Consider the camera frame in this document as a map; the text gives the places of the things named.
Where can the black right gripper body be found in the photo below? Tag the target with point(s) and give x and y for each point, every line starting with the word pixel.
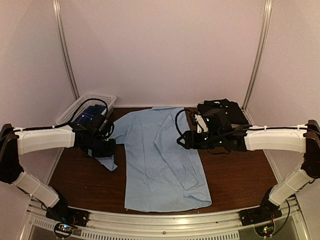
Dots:
pixel 200 144

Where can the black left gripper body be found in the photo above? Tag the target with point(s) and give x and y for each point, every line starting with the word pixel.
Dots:
pixel 99 150

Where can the light blue long sleeve shirt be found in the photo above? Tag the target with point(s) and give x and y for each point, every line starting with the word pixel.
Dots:
pixel 161 176

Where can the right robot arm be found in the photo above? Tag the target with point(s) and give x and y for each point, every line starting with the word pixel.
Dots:
pixel 302 138

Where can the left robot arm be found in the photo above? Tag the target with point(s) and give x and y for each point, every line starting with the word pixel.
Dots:
pixel 94 138

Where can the dark blue folded shirt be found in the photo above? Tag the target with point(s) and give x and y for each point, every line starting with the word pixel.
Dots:
pixel 89 114

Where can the white plastic mesh basket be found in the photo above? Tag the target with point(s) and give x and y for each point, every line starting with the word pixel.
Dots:
pixel 84 101

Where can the black folded polo shirt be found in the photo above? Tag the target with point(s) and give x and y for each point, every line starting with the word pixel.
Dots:
pixel 234 113

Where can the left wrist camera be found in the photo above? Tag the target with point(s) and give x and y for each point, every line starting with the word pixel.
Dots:
pixel 101 124

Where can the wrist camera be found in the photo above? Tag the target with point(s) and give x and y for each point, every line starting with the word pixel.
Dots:
pixel 212 121
pixel 101 124

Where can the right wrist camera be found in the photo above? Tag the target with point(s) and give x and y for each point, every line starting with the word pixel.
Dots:
pixel 212 121

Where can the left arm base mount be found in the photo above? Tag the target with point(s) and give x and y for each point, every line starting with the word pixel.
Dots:
pixel 68 224

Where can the front aluminium rail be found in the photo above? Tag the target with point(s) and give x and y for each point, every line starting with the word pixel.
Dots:
pixel 224 225

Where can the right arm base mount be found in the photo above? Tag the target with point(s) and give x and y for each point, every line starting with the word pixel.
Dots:
pixel 262 218

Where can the left aluminium frame post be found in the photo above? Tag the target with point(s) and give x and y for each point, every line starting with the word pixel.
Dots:
pixel 64 48

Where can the aluminium frame post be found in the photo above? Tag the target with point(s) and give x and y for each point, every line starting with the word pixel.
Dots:
pixel 64 48
pixel 264 30

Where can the right aluminium frame post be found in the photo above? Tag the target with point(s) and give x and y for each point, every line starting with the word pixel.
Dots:
pixel 264 30

